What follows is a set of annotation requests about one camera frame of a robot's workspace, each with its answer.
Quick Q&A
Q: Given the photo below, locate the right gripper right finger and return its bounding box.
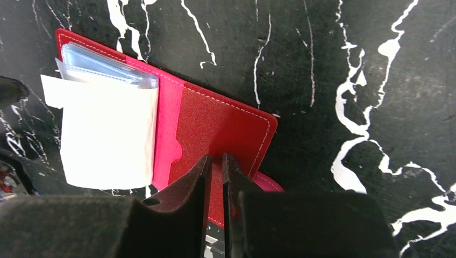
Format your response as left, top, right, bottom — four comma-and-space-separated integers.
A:
222, 154, 399, 257

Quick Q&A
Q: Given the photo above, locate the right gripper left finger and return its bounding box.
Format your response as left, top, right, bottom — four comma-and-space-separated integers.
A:
1, 155, 212, 257

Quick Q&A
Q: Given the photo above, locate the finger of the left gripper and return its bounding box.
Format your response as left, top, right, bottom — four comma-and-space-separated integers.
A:
0, 76, 30, 109

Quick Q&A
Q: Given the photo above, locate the red card holder wallet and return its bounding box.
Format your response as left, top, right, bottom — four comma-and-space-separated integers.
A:
55, 28, 282, 227

